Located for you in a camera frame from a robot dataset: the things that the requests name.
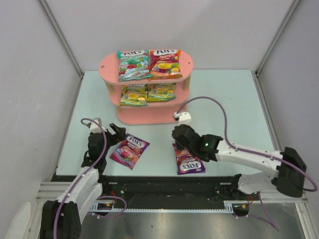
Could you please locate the purple Fox's bag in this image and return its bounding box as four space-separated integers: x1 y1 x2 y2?
110 134 150 170
172 143 206 175

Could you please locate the green Fox's candy bag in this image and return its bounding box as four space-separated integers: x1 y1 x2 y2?
119 84 148 107

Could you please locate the yellow-green Fox's candy bag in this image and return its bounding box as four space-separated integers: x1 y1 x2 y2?
148 83 176 102

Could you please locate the teal Fox's candy bag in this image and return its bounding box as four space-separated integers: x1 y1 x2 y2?
117 50 151 82

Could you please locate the orange Fox's candy bag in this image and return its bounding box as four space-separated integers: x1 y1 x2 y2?
150 49 182 80

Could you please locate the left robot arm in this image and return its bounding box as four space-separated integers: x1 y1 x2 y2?
39 118 126 239

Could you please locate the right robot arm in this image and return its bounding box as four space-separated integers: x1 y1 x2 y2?
171 124 307 198

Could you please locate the pink three-tier wooden shelf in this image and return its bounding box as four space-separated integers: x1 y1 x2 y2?
99 51 194 125

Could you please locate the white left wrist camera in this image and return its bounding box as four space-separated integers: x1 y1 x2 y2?
88 118 103 133

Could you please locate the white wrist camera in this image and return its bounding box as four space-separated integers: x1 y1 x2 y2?
88 118 103 133
173 112 191 124

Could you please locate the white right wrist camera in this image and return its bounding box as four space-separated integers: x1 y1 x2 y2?
173 112 191 124

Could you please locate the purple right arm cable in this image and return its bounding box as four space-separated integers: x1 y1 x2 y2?
177 96 319 192

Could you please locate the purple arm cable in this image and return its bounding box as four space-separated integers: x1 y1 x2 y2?
53 119 108 239
177 96 319 192

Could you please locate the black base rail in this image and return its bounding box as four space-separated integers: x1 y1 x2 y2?
90 176 259 212

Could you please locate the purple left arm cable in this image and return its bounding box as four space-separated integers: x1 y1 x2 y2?
53 119 108 239

